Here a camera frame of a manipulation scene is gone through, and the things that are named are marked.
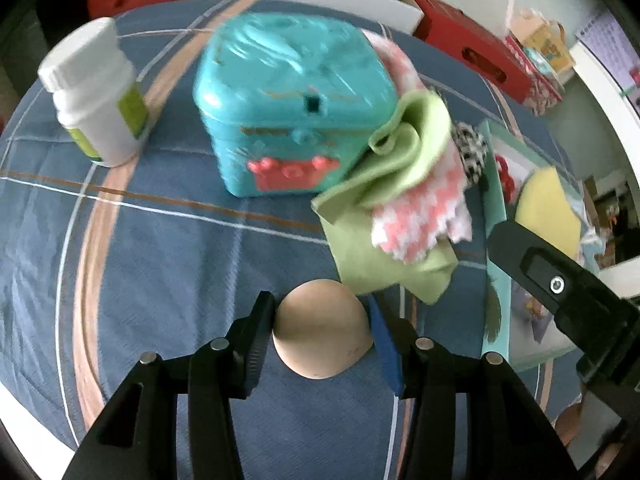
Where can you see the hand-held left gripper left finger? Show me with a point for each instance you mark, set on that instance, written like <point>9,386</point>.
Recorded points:
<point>257,332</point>

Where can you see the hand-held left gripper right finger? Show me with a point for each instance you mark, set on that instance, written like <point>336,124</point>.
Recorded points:
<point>387,347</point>

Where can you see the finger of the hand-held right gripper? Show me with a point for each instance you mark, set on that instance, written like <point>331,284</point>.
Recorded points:
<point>540,265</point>

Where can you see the purple striped packet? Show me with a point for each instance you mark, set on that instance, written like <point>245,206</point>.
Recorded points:
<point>539,317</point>

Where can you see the yellow green sponge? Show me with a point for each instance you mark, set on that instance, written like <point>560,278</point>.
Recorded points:
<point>547,210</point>

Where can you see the beige egg-shaped sponge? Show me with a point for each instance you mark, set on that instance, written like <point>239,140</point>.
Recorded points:
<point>320,330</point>

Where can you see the teal rimmed white tray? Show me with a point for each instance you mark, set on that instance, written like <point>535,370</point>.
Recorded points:
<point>500,210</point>

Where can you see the green cloth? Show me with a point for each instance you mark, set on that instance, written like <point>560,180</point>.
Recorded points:
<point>380,260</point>

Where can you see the pink white checked cloth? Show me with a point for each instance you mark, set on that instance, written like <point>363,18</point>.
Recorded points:
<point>425,210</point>

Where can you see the person's right hand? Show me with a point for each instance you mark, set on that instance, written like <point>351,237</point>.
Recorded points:
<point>570,425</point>

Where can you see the black white patterned cloth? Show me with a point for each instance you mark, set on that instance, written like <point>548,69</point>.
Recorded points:
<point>472,152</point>

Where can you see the patterned gift bag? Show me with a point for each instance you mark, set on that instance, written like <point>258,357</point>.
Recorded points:
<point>540,85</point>

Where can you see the white desk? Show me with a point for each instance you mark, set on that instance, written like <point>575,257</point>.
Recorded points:
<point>605,95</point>

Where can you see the red cardboard box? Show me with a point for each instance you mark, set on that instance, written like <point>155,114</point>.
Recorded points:
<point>465,45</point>

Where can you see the purple plastic basket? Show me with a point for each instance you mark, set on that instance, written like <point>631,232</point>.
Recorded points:
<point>610,40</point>

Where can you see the teal plastic box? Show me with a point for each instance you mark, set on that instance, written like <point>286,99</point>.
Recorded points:
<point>290,85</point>

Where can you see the white pill bottle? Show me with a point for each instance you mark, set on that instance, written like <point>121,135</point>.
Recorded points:
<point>95,90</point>

